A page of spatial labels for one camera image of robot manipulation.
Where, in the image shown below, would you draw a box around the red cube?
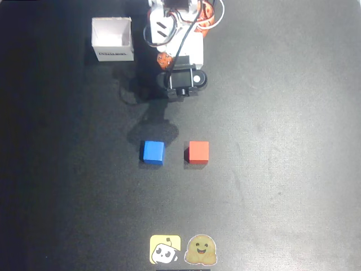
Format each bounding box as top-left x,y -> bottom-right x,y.
184,141 -> 210,165

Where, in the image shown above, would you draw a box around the blue cube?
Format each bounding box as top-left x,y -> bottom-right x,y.
139,140 -> 165,166

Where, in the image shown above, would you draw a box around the white open cardboard box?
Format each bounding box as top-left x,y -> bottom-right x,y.
91,16 -> 135,62

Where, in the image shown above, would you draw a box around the yellow robot sticker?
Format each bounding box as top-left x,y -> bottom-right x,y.
149,234 -> 182,265

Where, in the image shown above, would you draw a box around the hugging face emoji sticker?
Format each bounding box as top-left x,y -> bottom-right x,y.
184,234 -> 218,266

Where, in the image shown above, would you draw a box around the black camera cable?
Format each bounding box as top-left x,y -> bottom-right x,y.
166,19 -> 202,85

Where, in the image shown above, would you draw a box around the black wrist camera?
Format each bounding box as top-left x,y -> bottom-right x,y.
156,55 -> 208,98

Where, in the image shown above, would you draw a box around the red white servo wires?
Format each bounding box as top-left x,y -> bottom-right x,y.
194,0 -> 226,30

